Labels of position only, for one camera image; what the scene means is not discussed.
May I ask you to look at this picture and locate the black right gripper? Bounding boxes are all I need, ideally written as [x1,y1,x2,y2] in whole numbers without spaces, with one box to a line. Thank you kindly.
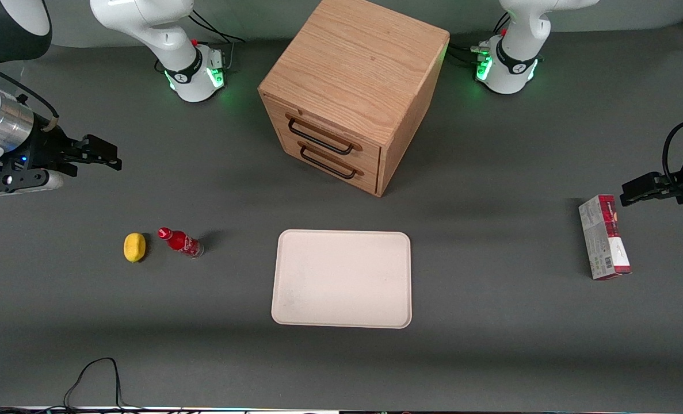
[12,128,123,178]

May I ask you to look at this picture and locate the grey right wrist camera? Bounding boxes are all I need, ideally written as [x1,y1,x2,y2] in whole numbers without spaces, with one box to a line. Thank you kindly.
[0,168,64,198]

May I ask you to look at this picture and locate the black cable on table edge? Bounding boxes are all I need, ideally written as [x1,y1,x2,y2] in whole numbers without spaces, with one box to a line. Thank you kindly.
[0,357,152,414]

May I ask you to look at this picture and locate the yellow lemon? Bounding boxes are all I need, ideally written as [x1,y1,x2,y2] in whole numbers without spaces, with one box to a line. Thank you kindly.
[123,232,147,264]

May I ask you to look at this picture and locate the grey and red carton box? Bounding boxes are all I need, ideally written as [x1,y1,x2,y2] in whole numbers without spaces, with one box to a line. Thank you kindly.
[578,194,633,281]

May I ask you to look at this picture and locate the black cables at right arm base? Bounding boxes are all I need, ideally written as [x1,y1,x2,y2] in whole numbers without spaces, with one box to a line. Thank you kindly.
[188,8,246,74]

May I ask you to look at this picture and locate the black cables at arm base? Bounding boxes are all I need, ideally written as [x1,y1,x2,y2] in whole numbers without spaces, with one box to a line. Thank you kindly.
[188,8,246,74]
[447,10,512,68]

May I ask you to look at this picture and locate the red coke bottle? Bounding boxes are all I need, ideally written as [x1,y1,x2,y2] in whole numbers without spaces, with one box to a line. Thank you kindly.
[157,227,205,259]

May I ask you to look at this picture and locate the wooden drawer cabinet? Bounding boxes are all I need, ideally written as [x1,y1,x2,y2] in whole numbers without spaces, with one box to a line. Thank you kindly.
[258,0,451,198]

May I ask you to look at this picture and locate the black metal drawer handle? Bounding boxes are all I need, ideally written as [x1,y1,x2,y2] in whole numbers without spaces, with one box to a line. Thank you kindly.
[286,114,364,156]
[298,141,365,181]

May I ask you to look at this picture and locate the wooden drawer with handle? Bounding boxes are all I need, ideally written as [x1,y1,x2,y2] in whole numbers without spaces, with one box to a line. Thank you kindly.
[272,133,381,196]
[262,94,383,171]

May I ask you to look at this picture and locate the beige plastic tray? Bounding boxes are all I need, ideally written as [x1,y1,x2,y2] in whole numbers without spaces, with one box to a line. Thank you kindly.
[270,229,413,329]

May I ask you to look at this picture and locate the black cables at left arm base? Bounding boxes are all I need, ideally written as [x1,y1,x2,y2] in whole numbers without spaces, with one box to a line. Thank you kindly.
[447,10,512,68]

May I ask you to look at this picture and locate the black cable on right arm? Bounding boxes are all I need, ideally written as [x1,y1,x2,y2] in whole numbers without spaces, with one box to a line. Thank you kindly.
[0,56,60,132]

